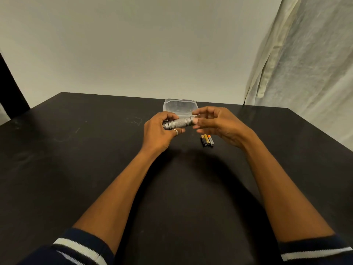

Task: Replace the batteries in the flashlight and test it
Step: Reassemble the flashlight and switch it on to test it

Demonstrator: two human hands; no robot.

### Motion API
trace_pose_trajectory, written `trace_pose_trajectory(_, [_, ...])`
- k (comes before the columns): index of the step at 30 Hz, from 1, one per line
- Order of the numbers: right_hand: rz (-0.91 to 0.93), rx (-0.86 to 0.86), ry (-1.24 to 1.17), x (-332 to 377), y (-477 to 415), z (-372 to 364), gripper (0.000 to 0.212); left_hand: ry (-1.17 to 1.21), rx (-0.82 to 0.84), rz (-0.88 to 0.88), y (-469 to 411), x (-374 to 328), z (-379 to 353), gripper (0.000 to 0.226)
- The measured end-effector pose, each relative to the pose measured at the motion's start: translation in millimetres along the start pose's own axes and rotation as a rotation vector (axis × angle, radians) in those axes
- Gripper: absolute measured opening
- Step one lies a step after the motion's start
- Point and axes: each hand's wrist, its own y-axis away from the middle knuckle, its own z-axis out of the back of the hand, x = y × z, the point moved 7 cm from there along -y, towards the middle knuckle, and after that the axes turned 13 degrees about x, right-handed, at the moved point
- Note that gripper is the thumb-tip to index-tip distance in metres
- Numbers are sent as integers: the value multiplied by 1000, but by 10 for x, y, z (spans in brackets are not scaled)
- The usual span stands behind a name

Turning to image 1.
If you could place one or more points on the person's right hand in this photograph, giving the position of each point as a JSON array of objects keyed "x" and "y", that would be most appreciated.
[{"x": 224, "y": 126}]

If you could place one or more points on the person's left hand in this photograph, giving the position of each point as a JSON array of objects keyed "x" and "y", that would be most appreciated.
[{"x": 155, "y": 136}]

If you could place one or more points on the yellow battery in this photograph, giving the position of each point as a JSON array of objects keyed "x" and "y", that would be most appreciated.
[{"x": 207, "y": 139}]

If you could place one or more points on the black gold battery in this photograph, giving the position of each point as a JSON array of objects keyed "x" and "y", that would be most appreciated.
[{"x": 203, "y": 141}]

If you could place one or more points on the grey metal flashlight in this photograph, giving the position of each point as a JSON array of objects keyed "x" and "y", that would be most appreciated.
[{"x": 180, "y": 122}]

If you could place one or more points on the clear plastic container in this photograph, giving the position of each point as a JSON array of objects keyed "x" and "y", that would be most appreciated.
[{"x": 180, "y": 106}]

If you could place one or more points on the person's left forearm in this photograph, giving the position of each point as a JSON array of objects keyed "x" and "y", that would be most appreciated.
[{"x": 115, "y": 201}]

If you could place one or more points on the person's right forearm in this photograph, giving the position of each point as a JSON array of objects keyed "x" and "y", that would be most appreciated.
[{"x": 289, "y": 190}]

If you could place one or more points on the white curtain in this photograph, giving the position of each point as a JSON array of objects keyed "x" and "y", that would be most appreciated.
[{"x": 309, "y": 63}]

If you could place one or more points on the navy striped sweater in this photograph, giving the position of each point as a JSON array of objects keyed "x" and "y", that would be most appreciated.
[{"x": 80, "y": 245}]

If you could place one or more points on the black door frame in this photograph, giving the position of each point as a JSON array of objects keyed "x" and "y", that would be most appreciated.
[{"x": 11, "y": 93}]

